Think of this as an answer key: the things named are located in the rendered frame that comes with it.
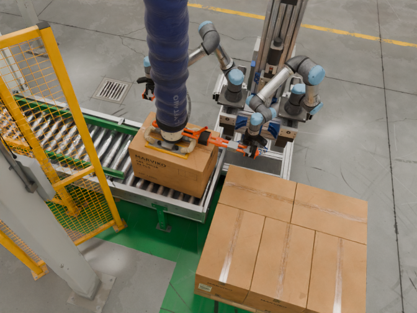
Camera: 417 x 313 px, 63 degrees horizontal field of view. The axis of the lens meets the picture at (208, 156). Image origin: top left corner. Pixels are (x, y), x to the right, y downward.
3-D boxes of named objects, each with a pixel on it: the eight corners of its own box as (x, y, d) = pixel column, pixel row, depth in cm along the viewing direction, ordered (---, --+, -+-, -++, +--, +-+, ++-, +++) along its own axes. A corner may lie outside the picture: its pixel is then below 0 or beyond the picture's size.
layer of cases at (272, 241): (194, 288, 277) (195, 273, 244) (225, 187, 334) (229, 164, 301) (343, 336, 262) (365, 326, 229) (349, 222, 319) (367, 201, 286)
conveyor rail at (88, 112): (2, 102, 348) (-6, 89, 333) (5, 99, 351) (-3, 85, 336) (221, 161, 319) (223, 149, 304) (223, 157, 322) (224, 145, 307)
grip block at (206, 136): (196, 143, 249) (197, 138, 244) (200, 133, 255) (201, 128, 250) (207, 146, 248) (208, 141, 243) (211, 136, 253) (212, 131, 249)
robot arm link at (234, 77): (229, 93, 268) (231, 80, 257) (224, 81, 276) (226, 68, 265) (244, 90, 271) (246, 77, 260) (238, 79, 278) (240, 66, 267)
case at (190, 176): (134, 176, 288) (127, 147, 256) (154, 141, 311) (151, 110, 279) (200, 199, 279) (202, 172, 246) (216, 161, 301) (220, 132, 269)
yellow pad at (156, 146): (144, 146, 257) (143, 143, 253) (149, 137, 263) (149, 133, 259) (187, 159, 252) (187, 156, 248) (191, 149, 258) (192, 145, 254)
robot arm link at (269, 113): (267, 101, 226) (254, 107, 222) (278, 111, 221) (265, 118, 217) (264, 109, 232) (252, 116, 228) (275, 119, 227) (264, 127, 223)
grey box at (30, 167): (16, 189, 173) (-12, 155, 148) (22, 181, 176) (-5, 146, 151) (51, 200, 170) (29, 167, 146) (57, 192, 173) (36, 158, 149)
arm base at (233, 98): (226, 87, 286) (227, 78, 278) (244, 91, 285) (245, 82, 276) (222, 100, 277) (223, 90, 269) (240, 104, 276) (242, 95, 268)
